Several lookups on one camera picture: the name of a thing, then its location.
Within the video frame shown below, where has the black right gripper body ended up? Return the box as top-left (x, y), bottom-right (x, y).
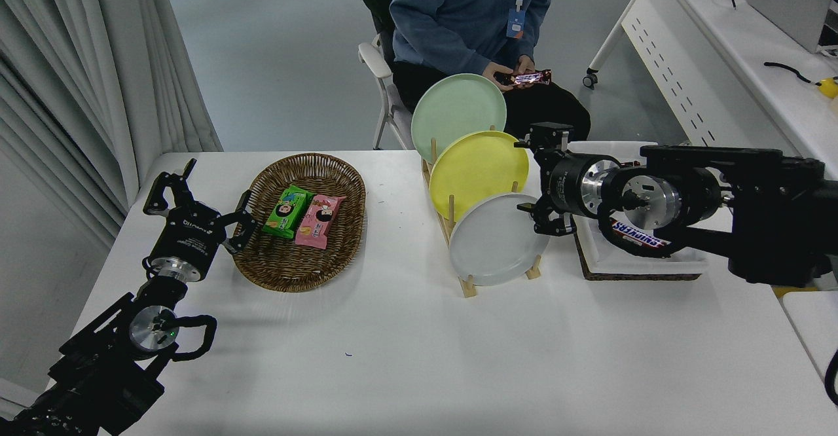
top-left (547, 151), bottom-right (595, 219)

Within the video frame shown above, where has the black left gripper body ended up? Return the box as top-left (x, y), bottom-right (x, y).
top-left (149, 202), bottom-right (227, 274)

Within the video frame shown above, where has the snickers bar with purple sheen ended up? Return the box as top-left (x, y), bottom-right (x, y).
top-left (494, 69), bottom-right (553, 88)

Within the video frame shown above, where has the grey plate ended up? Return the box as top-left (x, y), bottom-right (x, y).
top-left (449, 192), bottom-right (553, 287)

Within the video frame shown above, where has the yellow plate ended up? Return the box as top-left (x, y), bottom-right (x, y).
top-left (429, 130), bottom-right (530, 224)

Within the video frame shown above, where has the pale green plate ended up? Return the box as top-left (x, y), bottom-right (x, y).
top-left (411, 73), bottom-right (507, 165)

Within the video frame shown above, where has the wooden plate rack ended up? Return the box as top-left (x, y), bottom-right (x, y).
top-left (421, 125), bottom-right (543, 299)

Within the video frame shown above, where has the person's right hand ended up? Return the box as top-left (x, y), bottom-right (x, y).
top-left (483, 62), bottom-right (518, 87)

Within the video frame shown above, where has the green snack pack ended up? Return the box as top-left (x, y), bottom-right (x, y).
top-left (262, 185), bottom-right (314, 240)

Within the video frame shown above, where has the brown wicker basket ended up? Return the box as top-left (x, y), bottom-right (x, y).
top-left (232, 153), bottom-right (367, 293)

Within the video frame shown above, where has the pink snack pack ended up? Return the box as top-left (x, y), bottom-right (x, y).
top-left (295, 194), bottom-right (347, 250)

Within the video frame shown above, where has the white rectangular tray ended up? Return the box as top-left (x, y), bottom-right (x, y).
top-left (567, 140), bottom-right (710, 277)

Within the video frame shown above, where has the long snickers bar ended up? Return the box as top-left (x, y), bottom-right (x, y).
top-left (612, 219), bottom-right (672, 258)

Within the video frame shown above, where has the white curtain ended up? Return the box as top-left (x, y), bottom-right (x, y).
top-left (0, 0), bottom-right (224, 250)

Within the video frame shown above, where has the person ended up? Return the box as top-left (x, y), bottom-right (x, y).
top-left (376, 0), bottom-right (592, 155)

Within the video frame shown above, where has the white perforated desk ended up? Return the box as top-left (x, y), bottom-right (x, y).
top-left (583, 0), bottom-right (838, 181)

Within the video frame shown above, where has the white chair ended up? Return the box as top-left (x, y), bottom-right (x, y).
top-left (358, 35), bottom-right (414, 151)

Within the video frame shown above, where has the white side table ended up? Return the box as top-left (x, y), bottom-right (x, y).
top-left (782, 291), bottom-right (838, 384)

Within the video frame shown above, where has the grey laptop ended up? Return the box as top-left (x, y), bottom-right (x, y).
top-left (745, 0), bottom-right (837, 54)

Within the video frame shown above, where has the blue lanyard badge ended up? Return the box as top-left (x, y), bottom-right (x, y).
top-left (501, 0), bottom-right (530, 39)

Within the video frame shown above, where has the black cable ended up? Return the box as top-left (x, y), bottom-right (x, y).
top-left (764, 62), bottom-right (822, 87)

